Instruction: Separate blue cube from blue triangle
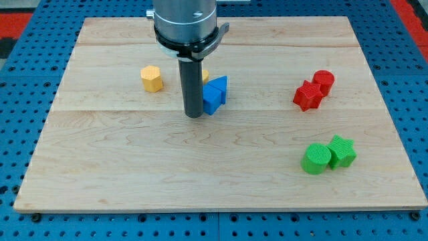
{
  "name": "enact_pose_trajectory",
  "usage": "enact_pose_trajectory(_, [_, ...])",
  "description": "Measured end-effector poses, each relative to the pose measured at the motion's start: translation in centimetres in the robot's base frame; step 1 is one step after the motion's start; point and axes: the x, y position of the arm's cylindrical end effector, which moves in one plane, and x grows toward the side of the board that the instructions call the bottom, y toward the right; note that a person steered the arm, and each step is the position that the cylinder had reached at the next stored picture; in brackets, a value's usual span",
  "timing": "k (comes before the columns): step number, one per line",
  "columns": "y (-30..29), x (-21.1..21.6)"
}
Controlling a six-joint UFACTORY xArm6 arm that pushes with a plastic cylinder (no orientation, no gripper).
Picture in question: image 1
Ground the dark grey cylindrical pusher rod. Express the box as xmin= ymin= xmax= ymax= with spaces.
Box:
xmin=179 ymin=60 xmax=203 ymax=118

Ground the black clamp ring mount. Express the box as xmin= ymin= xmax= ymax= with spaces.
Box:
xmin=154 ymin=22 xmax=230 ymax=62

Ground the blue triangle block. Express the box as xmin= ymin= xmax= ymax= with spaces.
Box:
xmin=207 ymin=76 xmax=228 ymax=104

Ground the blue cube block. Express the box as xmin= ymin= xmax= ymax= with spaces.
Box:
xmin=203 ymin=84 xmax=221 ymax=115

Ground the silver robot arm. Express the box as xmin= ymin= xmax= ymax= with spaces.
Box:
xmin=152 ymin=0 xmax=229 ymax=118

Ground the small yellow block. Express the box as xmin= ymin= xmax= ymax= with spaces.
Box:
xmin=202 ymin=70 xmax=209 ymax=84

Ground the yellow hexagon block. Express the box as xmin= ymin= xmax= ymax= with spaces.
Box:
xmin=140 ymin=66 xmax=163 ymax=92

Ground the red star block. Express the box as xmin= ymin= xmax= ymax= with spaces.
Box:
xmin=293 ymin=80 xmax=324 ymax=112

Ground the light wooden board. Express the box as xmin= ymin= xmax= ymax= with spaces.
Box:
xmin=13 ymin=16 xmax=427 ymax=214

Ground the red cylinder block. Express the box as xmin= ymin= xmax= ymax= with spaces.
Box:
xmin=312 ymin=70 xmax=335 ymax=96

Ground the green cylinder block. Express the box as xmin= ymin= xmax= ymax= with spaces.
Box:
xmin=301 ymin=143 xmax=332 ymax=175

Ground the green star block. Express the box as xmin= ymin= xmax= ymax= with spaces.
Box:
xmin=327 ymin=135 xmax=357 ymax=170

